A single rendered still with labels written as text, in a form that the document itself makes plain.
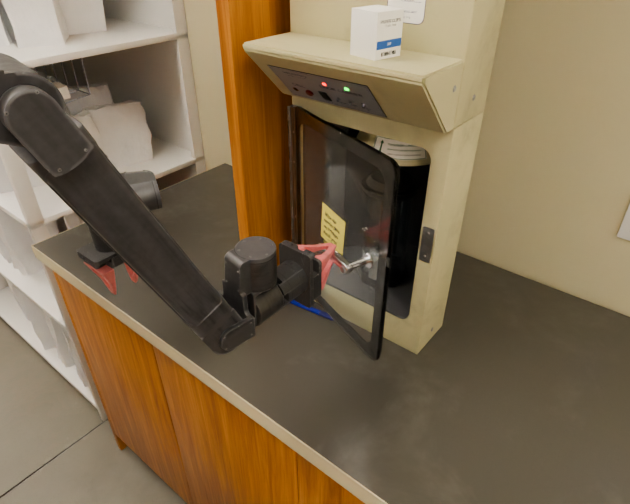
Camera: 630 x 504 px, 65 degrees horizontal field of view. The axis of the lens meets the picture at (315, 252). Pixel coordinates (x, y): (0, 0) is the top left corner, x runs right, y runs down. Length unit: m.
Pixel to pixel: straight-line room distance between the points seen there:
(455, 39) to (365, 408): 0.62
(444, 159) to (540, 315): 0.53
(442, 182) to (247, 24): 0.42
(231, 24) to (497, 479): 0.84
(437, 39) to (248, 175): 0.43
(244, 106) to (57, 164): 0.54
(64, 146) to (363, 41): 0.43
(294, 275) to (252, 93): 0.36
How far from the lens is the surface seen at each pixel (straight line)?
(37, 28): 1.74
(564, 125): 1.19
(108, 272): 0.93
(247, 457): 1.19
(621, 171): 1.19
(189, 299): 0.62
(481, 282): 1.26
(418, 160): 0.88
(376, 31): 0.71
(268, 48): 0.80
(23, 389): 2.52
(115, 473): 2.09
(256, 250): 0.67
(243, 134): 0.94
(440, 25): 0.76
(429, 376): 1.00
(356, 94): 0.76
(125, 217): 0.52
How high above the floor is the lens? 1.67
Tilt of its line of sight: 34 degrees down
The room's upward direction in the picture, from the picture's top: straight up
